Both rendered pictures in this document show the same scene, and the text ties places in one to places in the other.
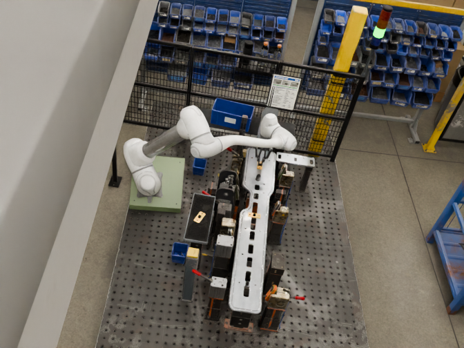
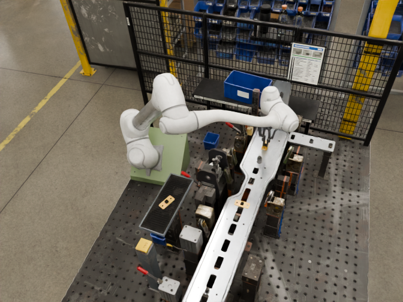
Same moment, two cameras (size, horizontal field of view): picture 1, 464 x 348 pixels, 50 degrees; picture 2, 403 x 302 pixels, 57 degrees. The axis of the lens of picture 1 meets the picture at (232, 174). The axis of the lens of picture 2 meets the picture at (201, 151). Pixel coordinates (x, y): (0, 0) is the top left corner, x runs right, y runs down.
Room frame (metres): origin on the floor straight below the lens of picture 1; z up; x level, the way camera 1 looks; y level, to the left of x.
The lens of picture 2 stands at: (1.03, -0.54, 2.73)
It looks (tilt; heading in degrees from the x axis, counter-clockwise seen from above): 47 degrees down; 27
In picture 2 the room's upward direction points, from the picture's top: 4 degrees counter-clockwise
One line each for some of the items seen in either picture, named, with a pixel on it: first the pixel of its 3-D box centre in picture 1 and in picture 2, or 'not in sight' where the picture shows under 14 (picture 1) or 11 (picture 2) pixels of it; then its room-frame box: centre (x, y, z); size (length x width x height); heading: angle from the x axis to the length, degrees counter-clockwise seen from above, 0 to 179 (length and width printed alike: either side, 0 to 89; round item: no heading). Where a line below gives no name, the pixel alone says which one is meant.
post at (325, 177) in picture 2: (306, 176); (324, 161); (2.82, -0.56, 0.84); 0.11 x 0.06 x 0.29; 91
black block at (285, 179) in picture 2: (277, 205); (280, 192); (2.47, -0.36, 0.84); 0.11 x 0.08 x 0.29; 91
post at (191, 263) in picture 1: (190, 276); (151, 267); (1.69, 0.14, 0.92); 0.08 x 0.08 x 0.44; 1
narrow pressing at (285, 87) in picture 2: (266, 126); (279, 102); (2.92, -0.19, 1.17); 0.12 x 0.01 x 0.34; 91
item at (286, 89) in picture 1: (283, 92); (305, 63); (3.21, -0.27, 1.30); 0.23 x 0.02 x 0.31; 91
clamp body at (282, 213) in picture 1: (277, 225); (273, 217); (2.25, -0.36, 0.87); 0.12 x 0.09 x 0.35; 91
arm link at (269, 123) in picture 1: (270, 126); (271, 100); (2.65, -0.19, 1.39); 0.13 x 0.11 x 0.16; 49
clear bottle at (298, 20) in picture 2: (277, 56); (298, 22); (3.30, -0.17, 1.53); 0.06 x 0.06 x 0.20
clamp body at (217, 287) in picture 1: (215, 299); (173, 300); (1.60, -0.04, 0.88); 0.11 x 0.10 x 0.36; 91
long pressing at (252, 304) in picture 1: (255, 218); (242, 207); (2.17, -0.20, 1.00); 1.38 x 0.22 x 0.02; 1
